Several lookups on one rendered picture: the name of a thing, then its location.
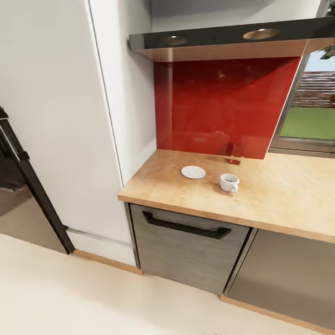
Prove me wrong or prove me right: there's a saucer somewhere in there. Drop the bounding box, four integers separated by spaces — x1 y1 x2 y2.
181 166 206 179

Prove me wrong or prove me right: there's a coffee cup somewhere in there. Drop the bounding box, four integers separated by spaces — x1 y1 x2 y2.
220 174 240 194

